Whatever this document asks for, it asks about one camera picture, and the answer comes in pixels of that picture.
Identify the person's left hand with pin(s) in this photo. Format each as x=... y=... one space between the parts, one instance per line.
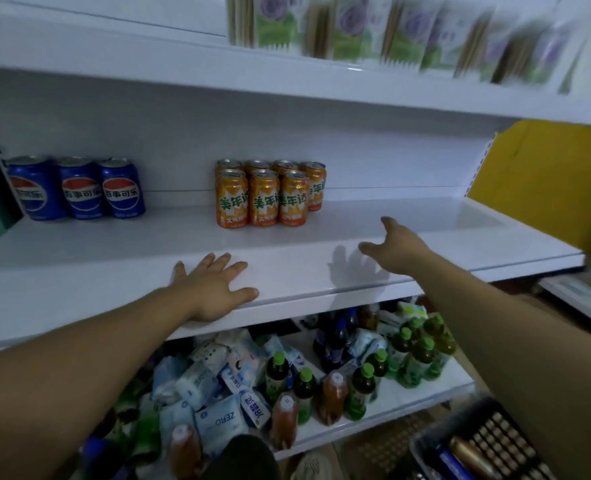
x=208 y=294

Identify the person's right hand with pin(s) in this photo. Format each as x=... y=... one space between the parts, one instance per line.
x=400 y=252

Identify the person's left thumb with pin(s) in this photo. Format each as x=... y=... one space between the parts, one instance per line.
x=245 y=294

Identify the person's left middle finger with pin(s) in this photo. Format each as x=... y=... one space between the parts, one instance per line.
x=222 y=263

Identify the person's left little finger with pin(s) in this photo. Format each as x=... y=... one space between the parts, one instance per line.
x=179 y=271

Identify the person's right thumb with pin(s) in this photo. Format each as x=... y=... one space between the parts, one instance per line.
x=369 y=248

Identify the person's left forearm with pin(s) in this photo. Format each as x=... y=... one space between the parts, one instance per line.
x=75 y=374

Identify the person's right forearm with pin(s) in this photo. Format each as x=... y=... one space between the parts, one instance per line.
x=520 y=364

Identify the white middle shelf board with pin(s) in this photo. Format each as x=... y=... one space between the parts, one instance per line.
x=125 y=254

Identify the white shelf board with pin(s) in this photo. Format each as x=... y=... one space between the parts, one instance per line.
x=125 y=254
x=175 y=59
x=405 y=399

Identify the dark cola bottle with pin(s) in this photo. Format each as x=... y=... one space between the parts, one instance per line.
x=336 y=344
x=351 y=319

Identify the group of orange soda cans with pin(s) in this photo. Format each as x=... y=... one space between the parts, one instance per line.
x=263 y=194

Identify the pile of blue wipes packets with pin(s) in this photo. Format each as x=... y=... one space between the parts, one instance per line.
x=215 y=389

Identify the blue cola can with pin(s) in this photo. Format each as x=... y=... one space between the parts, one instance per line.
x=81 y=188
x=34 y=188
x=121 y=188

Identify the white capped amber tea bottle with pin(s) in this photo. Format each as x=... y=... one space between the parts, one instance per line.
x=332 y=398
x=283 y=421
x=183 y=450

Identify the group of green capped bottles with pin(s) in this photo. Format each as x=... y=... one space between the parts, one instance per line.
x=360 y=387

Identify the white shelf back panel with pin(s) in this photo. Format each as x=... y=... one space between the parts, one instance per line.
x=175 y=129

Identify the white lower shelf board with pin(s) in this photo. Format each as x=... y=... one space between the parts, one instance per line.
x=405 y=399

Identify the person's dark trouser knee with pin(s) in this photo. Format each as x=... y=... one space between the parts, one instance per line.
x=245 y=459

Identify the person's light shoe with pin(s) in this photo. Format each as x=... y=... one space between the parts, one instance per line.
x=313 y=467

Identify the yellow cardboard panel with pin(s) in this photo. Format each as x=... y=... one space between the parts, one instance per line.
x=550 y=179

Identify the white upper shelf board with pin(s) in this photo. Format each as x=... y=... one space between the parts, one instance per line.
x=175 y=59

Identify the row of purple flower packets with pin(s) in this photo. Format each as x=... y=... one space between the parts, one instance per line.
x=400 y=34

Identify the white side shelf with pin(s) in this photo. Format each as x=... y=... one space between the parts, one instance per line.
x=580 y=299

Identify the black plastic basket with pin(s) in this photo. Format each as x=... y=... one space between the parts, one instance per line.
x=500 y=434

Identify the gold cylinder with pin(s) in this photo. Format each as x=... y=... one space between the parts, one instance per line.
x=471 y=458

